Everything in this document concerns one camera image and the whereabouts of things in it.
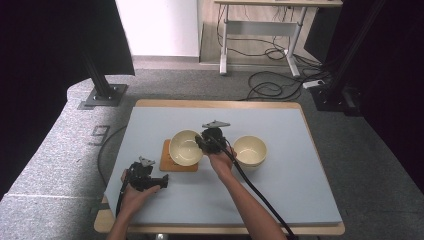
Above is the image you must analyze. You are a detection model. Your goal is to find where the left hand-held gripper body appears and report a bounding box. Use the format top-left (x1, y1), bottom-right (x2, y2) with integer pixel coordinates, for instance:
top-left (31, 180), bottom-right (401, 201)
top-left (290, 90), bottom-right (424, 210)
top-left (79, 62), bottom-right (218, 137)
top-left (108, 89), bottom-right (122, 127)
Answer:
top-left (127, 156), bottom-right (158, 193)

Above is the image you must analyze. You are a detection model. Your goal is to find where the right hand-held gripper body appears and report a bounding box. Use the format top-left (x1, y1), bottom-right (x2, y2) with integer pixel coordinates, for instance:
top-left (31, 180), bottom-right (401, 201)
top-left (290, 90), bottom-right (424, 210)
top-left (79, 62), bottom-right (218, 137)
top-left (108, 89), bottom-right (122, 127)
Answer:
top-left (201, 120), bottom-right (232, 155)

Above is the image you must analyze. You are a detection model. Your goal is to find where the cream bowl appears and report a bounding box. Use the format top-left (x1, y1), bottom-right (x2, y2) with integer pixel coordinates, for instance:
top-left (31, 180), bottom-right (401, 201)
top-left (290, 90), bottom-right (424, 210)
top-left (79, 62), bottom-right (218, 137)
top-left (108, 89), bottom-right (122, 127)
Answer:
top-left (232, 135), bottom-right (268, 168)
top-left (168, 129), bottom-right (204, 167)

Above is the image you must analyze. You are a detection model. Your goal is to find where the person's right hand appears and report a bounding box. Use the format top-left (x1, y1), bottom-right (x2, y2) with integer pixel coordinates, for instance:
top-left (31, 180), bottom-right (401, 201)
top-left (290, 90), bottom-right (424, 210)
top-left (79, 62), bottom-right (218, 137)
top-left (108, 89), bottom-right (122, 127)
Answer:
top-left (207, 145), bottom-right (238, 180)

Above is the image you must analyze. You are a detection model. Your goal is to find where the person's left hand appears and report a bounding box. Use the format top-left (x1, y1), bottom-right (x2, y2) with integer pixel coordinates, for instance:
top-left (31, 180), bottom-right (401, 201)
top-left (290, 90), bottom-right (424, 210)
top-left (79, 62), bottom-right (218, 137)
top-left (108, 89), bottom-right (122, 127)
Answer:
top-left (119, 169), bottom-right (162, 215)

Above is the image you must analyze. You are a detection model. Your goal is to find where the orange square trivet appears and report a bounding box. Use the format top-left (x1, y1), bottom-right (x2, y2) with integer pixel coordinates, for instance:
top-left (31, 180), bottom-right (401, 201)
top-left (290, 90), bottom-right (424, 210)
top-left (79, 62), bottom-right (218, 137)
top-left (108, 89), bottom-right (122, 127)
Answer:
top-left (159, 139), bottom-right (200, 173)

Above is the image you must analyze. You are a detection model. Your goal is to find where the wooden table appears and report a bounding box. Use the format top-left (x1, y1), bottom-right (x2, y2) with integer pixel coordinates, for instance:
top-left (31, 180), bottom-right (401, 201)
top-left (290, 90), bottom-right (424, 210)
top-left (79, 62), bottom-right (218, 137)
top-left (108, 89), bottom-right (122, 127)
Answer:
top-left (93, 98), bottom-right (346, 236)

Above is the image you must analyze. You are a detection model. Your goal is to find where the pale blue table mat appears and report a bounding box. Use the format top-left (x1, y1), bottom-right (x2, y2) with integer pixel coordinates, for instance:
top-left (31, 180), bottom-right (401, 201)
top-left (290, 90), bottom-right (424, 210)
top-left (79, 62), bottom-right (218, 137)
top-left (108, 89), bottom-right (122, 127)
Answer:
top-left (103, 106), bottom-right (343, 228)

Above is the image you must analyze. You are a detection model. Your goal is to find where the black metal stand with base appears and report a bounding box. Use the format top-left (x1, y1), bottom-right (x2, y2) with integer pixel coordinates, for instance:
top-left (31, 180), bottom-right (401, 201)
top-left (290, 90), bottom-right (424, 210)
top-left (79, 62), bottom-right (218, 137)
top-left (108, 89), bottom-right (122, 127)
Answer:
top-left (79, 49), bottom-right (129, 109)

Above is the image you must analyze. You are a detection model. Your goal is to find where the white power strip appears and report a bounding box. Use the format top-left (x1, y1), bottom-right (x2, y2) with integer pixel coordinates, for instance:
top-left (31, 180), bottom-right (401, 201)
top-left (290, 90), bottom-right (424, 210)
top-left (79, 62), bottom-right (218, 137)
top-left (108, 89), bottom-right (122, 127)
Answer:
top-left (302, 79), bottom-right (326, 90)

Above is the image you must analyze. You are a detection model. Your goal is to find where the white metal desk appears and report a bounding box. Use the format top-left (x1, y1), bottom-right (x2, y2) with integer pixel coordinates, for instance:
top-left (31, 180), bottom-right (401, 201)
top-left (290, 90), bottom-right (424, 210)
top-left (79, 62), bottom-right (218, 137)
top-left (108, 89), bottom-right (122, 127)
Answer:
top-left (214, 0), bottom-right (344, 78)

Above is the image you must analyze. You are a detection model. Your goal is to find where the black curtain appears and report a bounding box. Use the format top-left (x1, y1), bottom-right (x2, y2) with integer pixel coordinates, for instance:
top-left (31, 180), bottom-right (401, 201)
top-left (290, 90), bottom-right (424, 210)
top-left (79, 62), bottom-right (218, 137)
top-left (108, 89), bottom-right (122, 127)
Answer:
top-left (0, 0), bottom-right (136, 201)
top-left (304, 0), bottom-right (424, 186)

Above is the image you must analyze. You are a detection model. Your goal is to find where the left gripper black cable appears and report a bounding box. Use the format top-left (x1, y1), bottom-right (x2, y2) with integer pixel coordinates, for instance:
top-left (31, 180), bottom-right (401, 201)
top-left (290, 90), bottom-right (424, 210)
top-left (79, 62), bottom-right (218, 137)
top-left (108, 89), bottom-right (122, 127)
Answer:
top-left (114, 176), bottom-right (131, 219)

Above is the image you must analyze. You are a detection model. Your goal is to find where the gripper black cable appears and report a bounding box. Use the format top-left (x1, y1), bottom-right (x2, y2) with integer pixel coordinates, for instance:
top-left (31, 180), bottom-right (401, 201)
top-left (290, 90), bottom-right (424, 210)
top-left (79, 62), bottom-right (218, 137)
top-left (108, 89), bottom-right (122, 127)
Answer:
top-left (213, 134), bottom-right (300, 240)
top-left (114, 176), bottom-right (131, 219)

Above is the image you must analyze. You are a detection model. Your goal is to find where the thin black floor cable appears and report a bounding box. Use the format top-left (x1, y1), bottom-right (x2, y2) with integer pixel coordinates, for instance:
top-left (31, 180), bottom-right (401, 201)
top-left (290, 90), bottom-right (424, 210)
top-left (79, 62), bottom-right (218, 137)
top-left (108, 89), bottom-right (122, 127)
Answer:
top-left (96, 124), bottom-right (128, 188)

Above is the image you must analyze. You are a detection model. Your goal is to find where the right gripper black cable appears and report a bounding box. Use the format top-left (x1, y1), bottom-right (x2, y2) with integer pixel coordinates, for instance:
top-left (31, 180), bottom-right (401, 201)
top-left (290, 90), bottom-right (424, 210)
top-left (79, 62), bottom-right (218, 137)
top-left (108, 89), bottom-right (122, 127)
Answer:
top-left (213, 134), bottom-right (300, 240)

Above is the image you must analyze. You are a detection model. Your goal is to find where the tangle of black floor cables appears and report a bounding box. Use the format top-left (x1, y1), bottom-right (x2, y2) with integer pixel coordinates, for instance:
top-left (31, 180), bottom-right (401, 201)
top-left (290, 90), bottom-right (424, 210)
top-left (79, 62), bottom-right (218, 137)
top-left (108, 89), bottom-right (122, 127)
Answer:
top-left (215, 4), bottom-right (334, 103)

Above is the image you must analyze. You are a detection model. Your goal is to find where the black metal frame stand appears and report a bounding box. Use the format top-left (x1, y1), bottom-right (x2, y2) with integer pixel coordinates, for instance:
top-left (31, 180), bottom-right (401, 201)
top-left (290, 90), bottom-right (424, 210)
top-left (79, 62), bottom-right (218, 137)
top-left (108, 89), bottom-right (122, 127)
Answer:
top-left (309, 0), bottom-right (389, 116)

